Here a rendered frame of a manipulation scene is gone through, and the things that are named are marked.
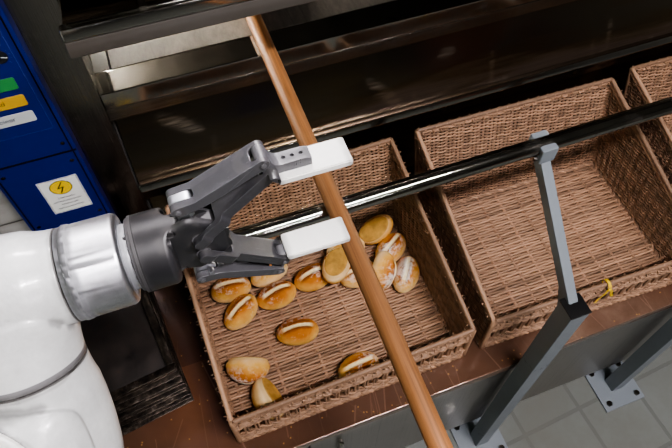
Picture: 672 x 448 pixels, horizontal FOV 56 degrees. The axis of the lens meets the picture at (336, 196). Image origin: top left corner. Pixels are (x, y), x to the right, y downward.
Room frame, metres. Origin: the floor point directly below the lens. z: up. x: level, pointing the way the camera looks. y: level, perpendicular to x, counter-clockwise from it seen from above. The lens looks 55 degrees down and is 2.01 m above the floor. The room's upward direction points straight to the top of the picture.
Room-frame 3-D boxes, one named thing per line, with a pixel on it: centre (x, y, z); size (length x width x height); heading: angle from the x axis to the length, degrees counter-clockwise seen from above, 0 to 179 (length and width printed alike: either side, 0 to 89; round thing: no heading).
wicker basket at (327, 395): (0.65, 0.04, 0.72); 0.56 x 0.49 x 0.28; 111
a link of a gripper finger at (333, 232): (0.35, 0.02, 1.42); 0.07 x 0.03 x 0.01; 110
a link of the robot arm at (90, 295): (0.28, 0.22, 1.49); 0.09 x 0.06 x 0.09; 20
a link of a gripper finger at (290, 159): (0.34, 0.05, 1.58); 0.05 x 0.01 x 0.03; 110
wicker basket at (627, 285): (0.86, -0.52, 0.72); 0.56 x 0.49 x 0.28; 109
